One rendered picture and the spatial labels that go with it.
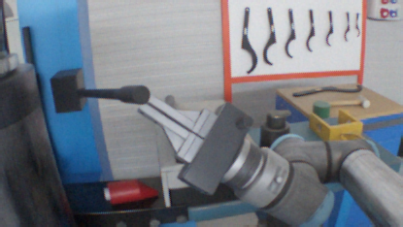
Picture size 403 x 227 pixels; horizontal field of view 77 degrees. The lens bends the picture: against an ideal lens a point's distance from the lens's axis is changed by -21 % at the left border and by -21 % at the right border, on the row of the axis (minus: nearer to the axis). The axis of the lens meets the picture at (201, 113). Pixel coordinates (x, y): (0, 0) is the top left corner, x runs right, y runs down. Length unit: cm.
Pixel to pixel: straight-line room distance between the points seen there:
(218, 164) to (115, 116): 218
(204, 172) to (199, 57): 208
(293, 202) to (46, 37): 71
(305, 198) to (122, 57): 212
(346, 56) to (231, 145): 264
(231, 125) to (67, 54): 53
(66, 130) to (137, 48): 162
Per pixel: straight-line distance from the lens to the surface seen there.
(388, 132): 196
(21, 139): 45
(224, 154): 44
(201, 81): 253
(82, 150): 92
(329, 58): 291
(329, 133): 106
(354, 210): 216
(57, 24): 84
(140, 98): 42
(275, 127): 75
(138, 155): 273
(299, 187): 48
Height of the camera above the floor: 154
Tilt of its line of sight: 21 degrees down
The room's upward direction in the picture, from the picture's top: 3 degrees counter-clockwise
